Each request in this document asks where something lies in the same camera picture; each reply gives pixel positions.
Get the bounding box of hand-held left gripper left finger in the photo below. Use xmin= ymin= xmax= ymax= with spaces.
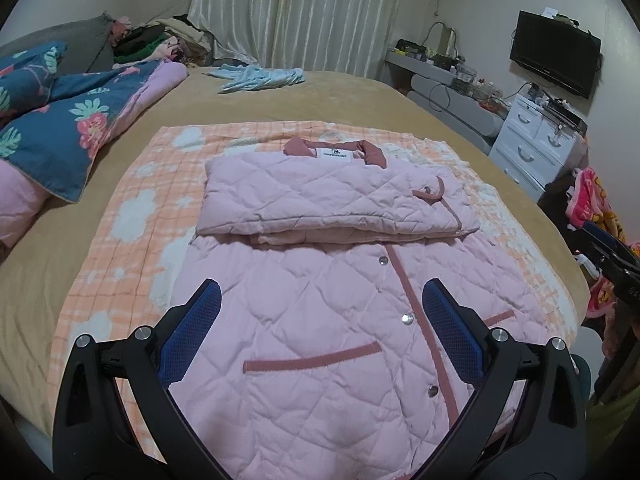
xmin=52 ymin=277 xmax=223 ymax=480

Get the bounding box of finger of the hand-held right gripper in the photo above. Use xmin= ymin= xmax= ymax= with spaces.
xmin=586 ymin=240 xmax=632 ymax=282
xmin=580 ymin=219 xmax=640 ymax=267

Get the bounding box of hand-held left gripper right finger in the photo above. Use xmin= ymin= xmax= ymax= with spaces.
xmin=422 ymin=279 xmax=588 ymax=480

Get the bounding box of pink quilted jacket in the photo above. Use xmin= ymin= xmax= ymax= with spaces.
xmin=167 ymin=136 xmax=556 ymax=480

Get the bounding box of black clothes heap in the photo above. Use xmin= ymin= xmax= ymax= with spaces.
xmin=537 ymin=180 xmax=581 ymax=226

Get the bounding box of pile of mixed clothes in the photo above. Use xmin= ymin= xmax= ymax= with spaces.
xmin=110 ymin=14 xmax=216 ymax=68

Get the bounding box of pink cartoon towel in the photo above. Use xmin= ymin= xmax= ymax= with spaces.
xmin=565 ymin=167 xmax=640 ymax=318

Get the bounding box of white drawer cabinet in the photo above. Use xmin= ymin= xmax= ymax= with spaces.
xmin=489 ymin=94 xmax=588 ymax=203

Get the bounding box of black set-top box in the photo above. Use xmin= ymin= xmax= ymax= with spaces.
xmin=542 ymin=100 xmax=587 ymax=133

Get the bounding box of orange plaid blanket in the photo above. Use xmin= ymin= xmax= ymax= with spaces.
xmin=50 ymin=120 xmax=581 ymax=463

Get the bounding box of grey desk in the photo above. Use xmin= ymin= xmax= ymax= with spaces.
xmin=384 ymin=50 xmax=506 ymax=156

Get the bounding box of blue floral quilt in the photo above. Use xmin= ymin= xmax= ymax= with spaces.
xmin=0 ymin=40 xmax=190 ymax=251

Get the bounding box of clutter of small desk things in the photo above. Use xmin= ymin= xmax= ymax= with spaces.
xmin=395 ymin=22 xmax=506 ymax=111

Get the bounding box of bed with tan sheet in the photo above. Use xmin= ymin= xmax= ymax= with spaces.
xmin=0 ymin=65 xmax=591 ymax=441

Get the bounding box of light blue garment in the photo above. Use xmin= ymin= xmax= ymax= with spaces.
xmin=202 ymin=64 xmax=307 ymax=95

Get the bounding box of grey pillow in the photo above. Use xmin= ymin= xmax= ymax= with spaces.
xmin=0 ymin=12 xmax=118 ymax=73

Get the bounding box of white pleated curtain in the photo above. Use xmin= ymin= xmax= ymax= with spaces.
xmin=187 ymin=0 xmax=408 ymax=81

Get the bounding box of black wall television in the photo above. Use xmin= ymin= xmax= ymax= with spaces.
xmin=509 ymin=10 xmax=602 ymax=100

